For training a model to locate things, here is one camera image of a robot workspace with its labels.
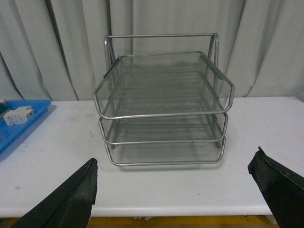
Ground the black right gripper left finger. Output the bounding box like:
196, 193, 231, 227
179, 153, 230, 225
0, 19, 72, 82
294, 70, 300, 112
12, 158, 98, 228

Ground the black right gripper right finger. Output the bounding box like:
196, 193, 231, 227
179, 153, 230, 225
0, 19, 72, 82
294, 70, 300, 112
247, 147, 304, 228

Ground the silver mesh three-tier rack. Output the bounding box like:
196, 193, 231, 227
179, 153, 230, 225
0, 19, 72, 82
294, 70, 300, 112
94, 33, 235, 167

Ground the blue plastic tray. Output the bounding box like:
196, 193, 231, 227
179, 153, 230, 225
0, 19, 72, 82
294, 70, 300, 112
0, 100, 51, 153

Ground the white circuit breaker block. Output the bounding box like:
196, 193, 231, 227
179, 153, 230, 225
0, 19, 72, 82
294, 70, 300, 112
3, 106, 35, 126

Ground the white curtain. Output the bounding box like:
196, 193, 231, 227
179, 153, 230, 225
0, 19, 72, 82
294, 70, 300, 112
0, 0, 304, 101

